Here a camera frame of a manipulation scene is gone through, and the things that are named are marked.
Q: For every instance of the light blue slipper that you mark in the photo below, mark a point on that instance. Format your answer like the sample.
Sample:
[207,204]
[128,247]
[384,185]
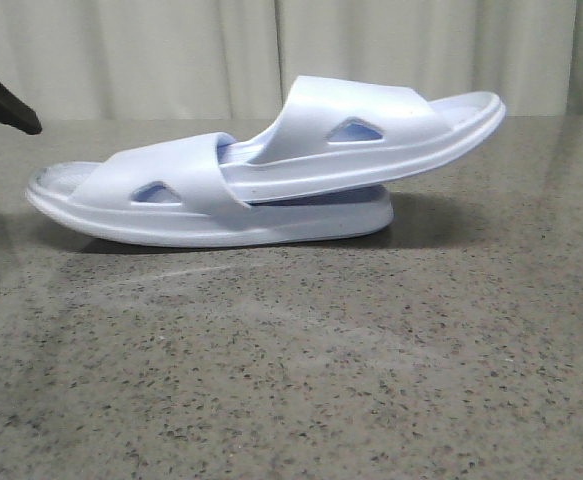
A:
[173,194]
[334,135]

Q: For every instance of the beige background curtain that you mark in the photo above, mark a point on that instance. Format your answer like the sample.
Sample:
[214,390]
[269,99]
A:
[73,60]

